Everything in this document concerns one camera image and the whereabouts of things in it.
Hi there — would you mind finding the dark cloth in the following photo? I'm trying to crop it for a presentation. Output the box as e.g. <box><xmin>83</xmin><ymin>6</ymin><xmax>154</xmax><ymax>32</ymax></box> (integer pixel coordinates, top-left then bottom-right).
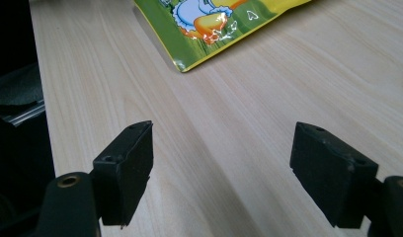
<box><xmin>0</xmin><ymin>62</ymin><xmax>44</xmax><ymax>107</ymax></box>

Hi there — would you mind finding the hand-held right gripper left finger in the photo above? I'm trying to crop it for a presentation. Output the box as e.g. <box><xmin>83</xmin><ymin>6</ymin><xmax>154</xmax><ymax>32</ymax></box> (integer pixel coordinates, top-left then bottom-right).
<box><xmin>92</xmin><ymin>119</ymin><xmax>155</xmax><ymax>229</ymax></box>

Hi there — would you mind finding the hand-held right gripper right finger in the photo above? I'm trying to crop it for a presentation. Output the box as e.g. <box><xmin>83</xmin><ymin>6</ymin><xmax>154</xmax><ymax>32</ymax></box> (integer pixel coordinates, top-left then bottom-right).
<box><xmin>289</xmin><ymin>121</ymin><xmax>379</xmax><ymax>229</ymax></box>

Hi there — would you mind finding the metal rail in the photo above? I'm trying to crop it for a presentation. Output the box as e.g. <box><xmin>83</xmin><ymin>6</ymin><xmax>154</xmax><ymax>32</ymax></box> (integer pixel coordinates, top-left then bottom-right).
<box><xmin>0</xmin><ymin>100</ymin><xmax>46</xmax><ymax>127</ymax></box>

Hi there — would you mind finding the green yellow snack bag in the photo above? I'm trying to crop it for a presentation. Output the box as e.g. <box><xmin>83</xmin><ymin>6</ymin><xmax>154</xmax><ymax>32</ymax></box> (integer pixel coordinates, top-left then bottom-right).
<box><xmin>133</xmin><ymin>0</ymin><xmax>313</xmax><ymax>73</ymax></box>

